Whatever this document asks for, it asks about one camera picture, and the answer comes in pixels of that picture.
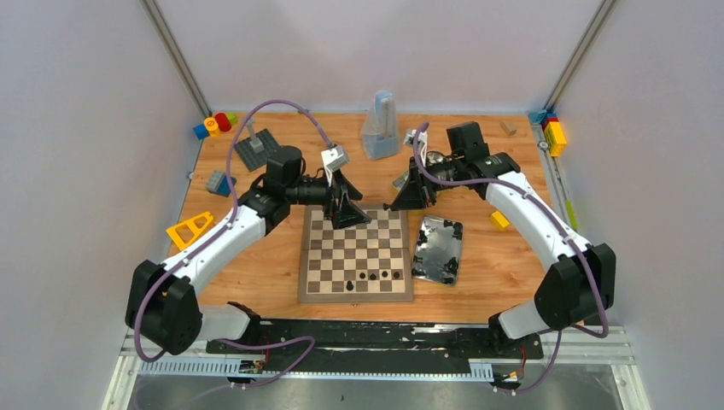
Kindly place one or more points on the dark grey lego plate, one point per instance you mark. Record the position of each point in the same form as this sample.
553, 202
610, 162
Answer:
256, 157

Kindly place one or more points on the blue toy block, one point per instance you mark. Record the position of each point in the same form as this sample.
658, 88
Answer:
201, 131

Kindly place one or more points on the grey blue lego brick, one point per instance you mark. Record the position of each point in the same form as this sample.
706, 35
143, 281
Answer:
217, 184

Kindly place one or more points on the blue metronome in plastic bag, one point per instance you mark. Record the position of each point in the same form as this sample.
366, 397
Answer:
380, 132

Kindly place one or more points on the small wooden block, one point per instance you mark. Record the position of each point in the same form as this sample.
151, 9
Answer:
508, 128

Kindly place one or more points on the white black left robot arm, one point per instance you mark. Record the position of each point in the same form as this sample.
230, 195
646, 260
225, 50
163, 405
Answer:
163, 302

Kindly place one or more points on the yellow round toy block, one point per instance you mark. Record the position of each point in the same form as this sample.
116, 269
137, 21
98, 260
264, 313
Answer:
212, 127

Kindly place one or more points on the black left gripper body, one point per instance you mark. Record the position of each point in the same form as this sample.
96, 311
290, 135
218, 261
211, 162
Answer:
332, 196

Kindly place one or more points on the wooden chess board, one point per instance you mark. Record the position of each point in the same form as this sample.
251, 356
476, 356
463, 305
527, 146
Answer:
330, 258

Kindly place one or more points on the gold tin with white pieces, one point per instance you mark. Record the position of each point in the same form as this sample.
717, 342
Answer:
399, 182

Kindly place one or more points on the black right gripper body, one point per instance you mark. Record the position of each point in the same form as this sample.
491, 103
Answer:
425, 186

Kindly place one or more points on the red round toy block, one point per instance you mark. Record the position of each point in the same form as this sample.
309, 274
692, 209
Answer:
223, 122

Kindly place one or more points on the orange toy block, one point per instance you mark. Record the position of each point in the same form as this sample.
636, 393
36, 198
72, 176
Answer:
187, 232

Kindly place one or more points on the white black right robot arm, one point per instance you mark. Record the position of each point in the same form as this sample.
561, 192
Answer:
579, 283

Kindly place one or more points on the silver tin lid black pieces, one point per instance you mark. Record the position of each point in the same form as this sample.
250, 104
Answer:
438, 249

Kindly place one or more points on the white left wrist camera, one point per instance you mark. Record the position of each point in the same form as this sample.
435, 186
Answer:
333, 159

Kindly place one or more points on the stacked colourful blocks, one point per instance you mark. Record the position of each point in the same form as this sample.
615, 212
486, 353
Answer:
552, 130

